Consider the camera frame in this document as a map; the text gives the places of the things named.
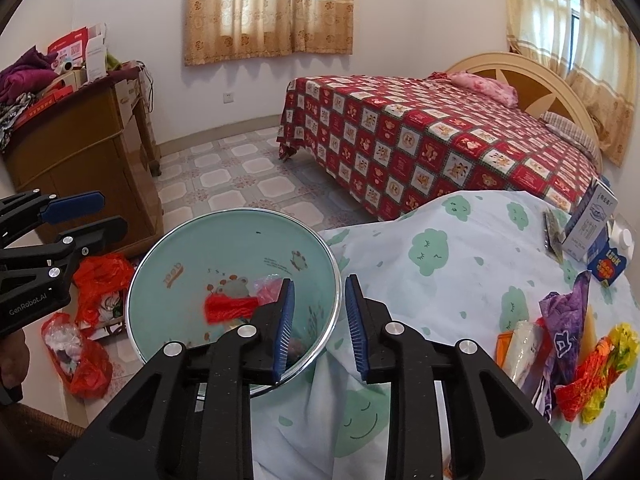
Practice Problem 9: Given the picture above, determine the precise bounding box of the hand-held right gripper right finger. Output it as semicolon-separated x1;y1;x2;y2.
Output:
344;274;583;480

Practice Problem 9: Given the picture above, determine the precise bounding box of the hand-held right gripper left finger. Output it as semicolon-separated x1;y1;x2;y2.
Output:
52;279;297;480

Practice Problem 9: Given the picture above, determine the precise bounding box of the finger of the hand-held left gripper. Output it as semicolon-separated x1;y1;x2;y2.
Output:
0;190;106;249
0;216;129;281

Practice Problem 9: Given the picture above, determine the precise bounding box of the pink plastic bag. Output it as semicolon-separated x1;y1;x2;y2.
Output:
251;275;284;307

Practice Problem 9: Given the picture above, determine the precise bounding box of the red foam net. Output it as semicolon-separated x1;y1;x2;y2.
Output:
202;293;261;324

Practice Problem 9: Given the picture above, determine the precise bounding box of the teal bin with metal rim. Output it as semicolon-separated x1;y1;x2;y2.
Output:
125;207;344;399

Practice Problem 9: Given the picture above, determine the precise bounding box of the orange clear snack packet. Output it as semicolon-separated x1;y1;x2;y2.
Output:
494;318;547;397

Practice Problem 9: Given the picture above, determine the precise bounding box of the purple wrapper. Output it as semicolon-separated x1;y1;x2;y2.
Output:
537;270;594;407

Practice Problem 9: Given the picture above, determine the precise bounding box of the orange yellow wrapper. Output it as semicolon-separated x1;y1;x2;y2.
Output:
554;323;640;424

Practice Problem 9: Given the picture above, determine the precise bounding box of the person's left hand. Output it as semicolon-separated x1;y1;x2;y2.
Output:
0;331;27;397

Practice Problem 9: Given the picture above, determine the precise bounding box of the brown wooden cabinet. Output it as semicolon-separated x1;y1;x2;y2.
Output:
0;62;166;261

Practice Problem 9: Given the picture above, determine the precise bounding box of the printed white gift bag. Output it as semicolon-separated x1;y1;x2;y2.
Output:
94;291;129;336

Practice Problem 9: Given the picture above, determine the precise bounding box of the red bag with white contents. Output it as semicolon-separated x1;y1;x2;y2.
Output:
40;312;112;399

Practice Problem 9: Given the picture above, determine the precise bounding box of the flat red box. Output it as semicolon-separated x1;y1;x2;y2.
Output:
9;87;76;131

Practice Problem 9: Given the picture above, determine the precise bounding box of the black white patterned cloth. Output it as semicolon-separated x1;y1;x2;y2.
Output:
0;92;39;154

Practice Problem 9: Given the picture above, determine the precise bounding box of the brown wicker chair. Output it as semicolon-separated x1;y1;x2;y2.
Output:
0;399;86;462

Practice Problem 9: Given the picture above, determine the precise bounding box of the purple cloth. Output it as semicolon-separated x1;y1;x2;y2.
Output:
0;53;64;106

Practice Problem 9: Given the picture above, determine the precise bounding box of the tall white box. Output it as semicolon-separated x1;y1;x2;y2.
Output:
83;22;109;86

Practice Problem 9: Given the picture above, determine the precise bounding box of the red open box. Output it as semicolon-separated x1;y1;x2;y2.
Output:
47;27;91;69

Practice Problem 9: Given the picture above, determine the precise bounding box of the bed with red quilt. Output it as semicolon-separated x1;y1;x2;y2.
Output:
276;74;604;222

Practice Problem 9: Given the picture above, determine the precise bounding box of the small dark packet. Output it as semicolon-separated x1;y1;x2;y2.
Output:
542;208;565;261

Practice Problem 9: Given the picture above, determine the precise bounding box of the tall white milk carton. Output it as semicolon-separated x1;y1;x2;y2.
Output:
560;177;620;263

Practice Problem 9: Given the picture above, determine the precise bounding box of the blue gable-top carton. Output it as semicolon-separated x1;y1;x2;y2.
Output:
585;227;635;284

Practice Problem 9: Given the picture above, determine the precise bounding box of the wide beige curtain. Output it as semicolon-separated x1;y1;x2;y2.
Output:
182;0;355;67

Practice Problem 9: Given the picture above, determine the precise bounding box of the pink pillow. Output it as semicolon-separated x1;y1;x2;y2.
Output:
447;70;519;107

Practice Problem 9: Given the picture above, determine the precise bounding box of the striped pillow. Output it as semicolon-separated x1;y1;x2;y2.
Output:
539;111;601;159

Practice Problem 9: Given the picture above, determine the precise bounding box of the cream wooden headboard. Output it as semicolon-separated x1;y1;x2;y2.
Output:
443;51;604;162

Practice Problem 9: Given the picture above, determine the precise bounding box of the beige curtain with window gap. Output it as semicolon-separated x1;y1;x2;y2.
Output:
503;0;640;169

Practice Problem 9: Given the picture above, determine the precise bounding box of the black cable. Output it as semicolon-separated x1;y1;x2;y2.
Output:
137;62;156;111

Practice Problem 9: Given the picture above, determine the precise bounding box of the window frame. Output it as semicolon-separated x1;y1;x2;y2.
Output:
569;0;584;69

